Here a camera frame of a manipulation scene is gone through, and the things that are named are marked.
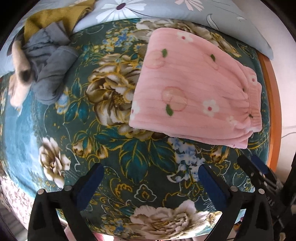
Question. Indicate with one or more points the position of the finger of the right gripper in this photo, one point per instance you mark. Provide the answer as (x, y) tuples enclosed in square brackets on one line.
[(250, 169), (259, 164)]

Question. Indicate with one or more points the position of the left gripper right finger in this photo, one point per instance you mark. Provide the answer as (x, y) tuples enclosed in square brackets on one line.
[(216, 188)]

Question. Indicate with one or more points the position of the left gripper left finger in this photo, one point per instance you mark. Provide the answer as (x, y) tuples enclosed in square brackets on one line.
[(86, 186)]

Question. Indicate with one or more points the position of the pink floral fleece garment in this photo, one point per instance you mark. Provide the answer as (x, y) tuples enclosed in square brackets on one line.
[(189, 88)]

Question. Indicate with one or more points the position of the teal floral bed blanket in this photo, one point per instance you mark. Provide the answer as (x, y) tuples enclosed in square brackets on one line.
[(51, 146)]

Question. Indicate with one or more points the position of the white grey floral quilt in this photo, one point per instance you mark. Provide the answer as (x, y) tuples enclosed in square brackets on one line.
[(19, 201)]

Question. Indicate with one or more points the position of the beige fleece garment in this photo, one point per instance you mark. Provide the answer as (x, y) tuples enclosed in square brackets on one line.
[(21, 81)]

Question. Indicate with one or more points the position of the grey garment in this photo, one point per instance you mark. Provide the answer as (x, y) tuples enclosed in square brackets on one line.
[(50, 57)]

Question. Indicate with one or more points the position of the light blue daisy duvet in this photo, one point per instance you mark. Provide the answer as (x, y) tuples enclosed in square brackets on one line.
[(224, 16)]

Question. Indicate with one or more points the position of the mustard yellow garment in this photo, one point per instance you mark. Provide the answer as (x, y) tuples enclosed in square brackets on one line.
[(69, 16)]

